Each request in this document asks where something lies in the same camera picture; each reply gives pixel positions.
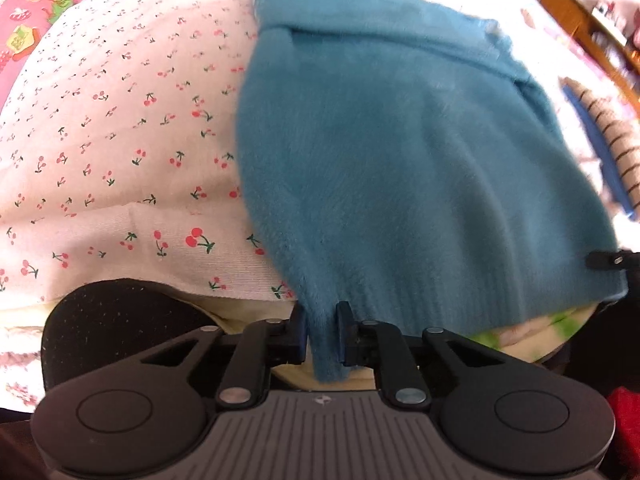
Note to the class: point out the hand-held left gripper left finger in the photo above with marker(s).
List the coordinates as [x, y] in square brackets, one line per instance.
[300, 334]

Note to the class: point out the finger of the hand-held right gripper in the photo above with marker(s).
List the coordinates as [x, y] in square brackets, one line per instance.
[607, 260]

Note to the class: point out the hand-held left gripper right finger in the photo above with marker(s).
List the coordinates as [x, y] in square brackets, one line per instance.
[344, 334]

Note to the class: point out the teal fuzzy sweater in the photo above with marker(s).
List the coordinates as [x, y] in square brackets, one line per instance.
[400, 160]

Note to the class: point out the pale yellow bedding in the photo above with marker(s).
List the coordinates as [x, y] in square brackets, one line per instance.
[240, 312]

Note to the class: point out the green floral cloth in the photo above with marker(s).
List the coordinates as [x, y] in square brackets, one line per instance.
[540, 332]

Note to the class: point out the beige striped knit garment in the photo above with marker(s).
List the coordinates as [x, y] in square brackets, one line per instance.
[625, 145]

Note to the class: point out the red cloth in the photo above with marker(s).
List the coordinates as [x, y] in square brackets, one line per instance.
[626, 425]

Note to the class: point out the wooden cabinet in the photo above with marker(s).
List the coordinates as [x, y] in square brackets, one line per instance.
[585, 25]

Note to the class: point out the white cherry print bedsheet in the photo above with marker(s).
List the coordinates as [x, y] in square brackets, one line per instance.
[125, 135]

